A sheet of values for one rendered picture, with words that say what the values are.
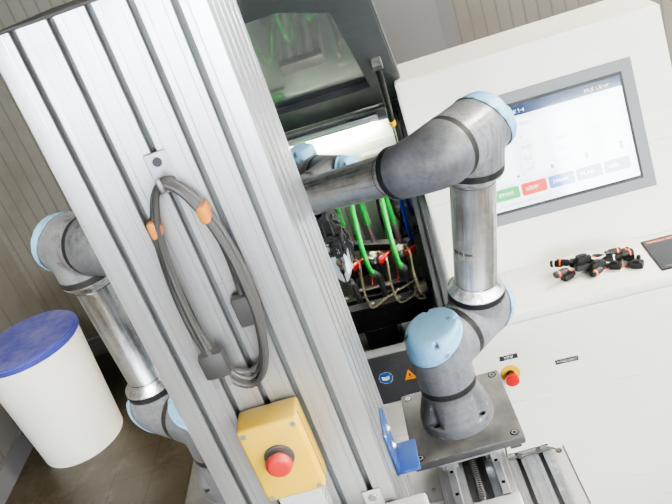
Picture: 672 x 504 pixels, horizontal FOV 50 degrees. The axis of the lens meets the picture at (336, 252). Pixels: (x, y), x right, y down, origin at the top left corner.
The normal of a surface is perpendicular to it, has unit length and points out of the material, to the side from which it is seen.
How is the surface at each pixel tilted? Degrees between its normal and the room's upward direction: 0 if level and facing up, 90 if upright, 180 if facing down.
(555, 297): 0
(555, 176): 76
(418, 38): 90
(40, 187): 90
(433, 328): 7
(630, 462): 90
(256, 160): 90
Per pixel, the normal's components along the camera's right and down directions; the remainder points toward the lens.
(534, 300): -0.31, -0.85
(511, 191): -0.11, 0.24
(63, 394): 0.62, 0.22
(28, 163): 0.04, 0.44
